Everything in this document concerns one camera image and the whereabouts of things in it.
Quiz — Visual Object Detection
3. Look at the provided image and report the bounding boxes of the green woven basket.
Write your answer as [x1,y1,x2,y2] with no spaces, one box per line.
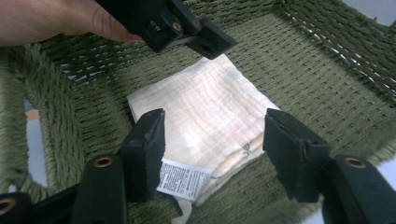
[0,0,396,224]

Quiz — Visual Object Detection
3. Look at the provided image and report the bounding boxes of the cream egg print cloth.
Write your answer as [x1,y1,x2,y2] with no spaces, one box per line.
[126,53,281,224]

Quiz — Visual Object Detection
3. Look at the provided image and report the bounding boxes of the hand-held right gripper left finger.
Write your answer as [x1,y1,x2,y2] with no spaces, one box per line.
[118,107,166,203]

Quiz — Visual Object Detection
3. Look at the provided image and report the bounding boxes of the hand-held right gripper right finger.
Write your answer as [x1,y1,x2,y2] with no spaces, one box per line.
[262,107,332,204]

